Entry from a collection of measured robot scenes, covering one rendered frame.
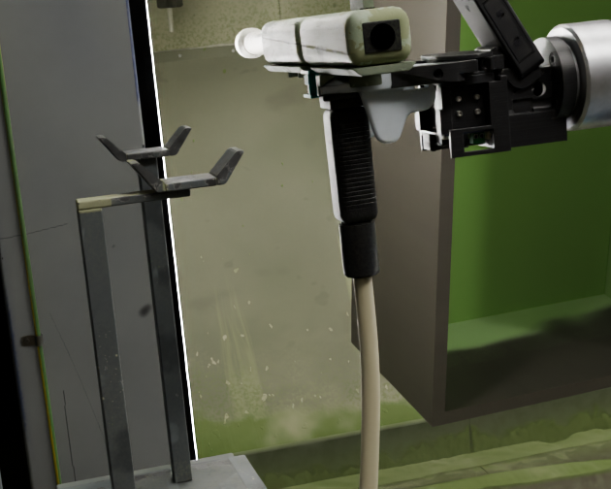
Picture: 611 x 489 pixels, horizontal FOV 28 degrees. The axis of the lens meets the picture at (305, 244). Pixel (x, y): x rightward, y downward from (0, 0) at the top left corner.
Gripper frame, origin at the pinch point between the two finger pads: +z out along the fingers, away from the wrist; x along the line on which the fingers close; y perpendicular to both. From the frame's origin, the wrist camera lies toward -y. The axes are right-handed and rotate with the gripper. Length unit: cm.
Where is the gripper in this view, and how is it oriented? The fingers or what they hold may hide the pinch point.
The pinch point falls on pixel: (329, 79)
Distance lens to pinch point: 98.3
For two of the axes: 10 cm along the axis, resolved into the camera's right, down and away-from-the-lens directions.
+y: 0.9, 9.8, 1.9
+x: -2.6, -1.6, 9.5
